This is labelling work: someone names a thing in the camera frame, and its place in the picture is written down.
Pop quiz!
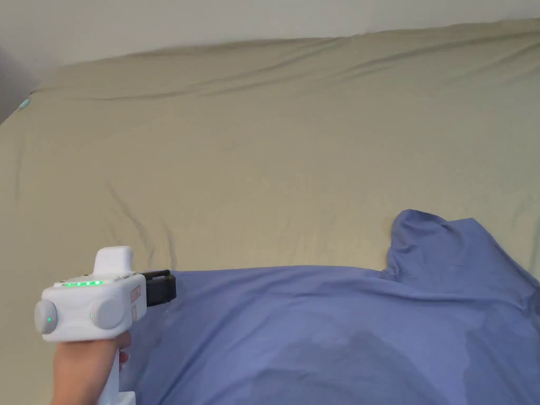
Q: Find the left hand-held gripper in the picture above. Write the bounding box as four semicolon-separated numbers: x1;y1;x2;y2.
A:
34;246;177;405

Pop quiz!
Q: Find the blue shirt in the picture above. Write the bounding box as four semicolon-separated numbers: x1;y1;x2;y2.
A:
119;208;540;405

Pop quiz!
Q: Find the person's left hand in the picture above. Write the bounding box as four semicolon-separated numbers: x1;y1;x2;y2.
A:
51;330;132;405

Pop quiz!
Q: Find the bed with beige sheet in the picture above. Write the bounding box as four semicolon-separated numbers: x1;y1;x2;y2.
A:
0;17;540;405

